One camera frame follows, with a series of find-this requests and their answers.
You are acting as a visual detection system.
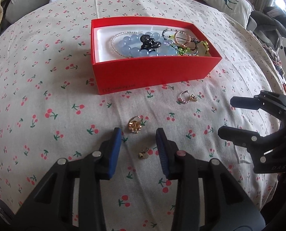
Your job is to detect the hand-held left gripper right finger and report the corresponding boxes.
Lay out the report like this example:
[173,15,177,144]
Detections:
[156,128,264,231]

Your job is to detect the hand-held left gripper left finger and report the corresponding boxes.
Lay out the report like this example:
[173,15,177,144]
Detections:
[13,127,122,231]

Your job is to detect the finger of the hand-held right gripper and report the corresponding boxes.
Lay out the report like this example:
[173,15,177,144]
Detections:
[217,126,286,154]
[230,90,286,114]

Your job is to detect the small gold earring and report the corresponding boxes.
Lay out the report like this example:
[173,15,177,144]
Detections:
[138,147,150,160]

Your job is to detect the gold flower ring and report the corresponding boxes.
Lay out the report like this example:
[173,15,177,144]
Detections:
[128,116,144,134]

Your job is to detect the beaded ring with gold charm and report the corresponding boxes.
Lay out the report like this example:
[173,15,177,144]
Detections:
[179,91,198,104]

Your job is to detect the green bead bracelet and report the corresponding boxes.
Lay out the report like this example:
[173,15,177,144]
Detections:
[162,28,211,57]

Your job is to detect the red cardboard box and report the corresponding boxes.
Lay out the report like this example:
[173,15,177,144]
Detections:
[90,17,222,96]

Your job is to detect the gold hoop rings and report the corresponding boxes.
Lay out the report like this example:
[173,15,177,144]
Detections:
[174,30,191,47]

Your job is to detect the silver bead bracelet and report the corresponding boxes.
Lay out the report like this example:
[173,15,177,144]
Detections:
[107,31,143,59]

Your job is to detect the blue bead bracelet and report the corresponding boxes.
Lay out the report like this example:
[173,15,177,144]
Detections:
[118,32,180,59]

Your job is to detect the black hair claw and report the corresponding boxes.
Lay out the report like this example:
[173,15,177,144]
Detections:
[140,35,162,53]

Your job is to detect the crochet cloth edge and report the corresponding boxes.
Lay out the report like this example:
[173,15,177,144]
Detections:
[260,38,286,78]

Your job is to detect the grey clothes pile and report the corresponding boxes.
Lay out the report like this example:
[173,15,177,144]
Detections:
[250,5,286,42]

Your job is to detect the deer print pillow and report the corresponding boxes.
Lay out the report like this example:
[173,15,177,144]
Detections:
[197,0,253,18]

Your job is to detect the dark round disc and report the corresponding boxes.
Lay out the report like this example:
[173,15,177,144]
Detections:
[0,198,15,222]

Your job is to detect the grey pillow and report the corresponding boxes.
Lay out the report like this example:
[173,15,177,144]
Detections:
[5,0,52,25]

